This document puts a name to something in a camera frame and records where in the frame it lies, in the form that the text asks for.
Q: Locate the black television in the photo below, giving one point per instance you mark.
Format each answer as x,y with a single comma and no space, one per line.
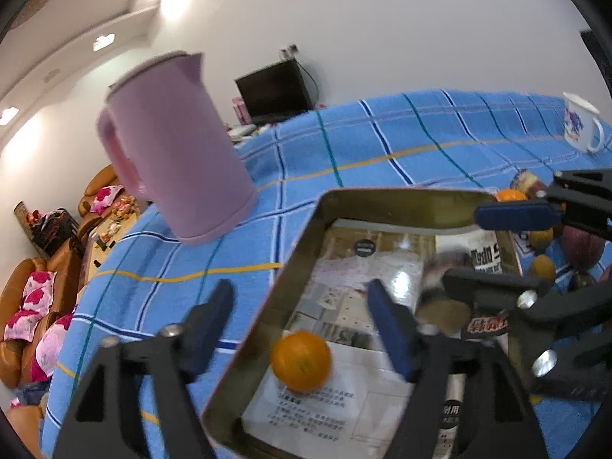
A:
272,91

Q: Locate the square ceiling light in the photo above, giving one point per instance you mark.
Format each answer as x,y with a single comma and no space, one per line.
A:
8,115
104,41

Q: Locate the pink carton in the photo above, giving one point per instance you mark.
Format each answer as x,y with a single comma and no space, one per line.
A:
241,110

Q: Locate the white printed mug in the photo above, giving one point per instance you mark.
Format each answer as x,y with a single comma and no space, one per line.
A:
578,124

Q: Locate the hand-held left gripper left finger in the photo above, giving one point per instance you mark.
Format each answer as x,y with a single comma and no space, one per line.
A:
210,320

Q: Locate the wooden coffee table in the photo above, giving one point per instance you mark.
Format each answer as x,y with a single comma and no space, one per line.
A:
107,244

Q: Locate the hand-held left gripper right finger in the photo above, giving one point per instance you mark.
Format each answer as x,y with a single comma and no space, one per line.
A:
386,325

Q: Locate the rectangular metal tin box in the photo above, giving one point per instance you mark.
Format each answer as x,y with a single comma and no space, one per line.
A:
306,239

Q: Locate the printed paper leaflet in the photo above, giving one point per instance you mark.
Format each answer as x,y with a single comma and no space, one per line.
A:
354,267

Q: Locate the white wall socket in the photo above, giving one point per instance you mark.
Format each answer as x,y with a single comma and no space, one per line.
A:
289,50

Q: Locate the wrapped layered cake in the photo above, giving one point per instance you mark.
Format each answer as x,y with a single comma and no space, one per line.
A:
526,182

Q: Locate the orange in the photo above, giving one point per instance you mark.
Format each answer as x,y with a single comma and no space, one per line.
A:
510,196
299,361

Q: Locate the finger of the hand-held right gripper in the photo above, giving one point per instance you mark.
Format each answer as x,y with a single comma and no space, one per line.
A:
492,284
516,215

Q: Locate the pink electric kettle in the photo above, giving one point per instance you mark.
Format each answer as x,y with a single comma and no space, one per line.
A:
181,153

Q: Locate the pink floral pillow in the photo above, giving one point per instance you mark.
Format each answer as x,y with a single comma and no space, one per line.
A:
38,291
21,325
104,197
50,349

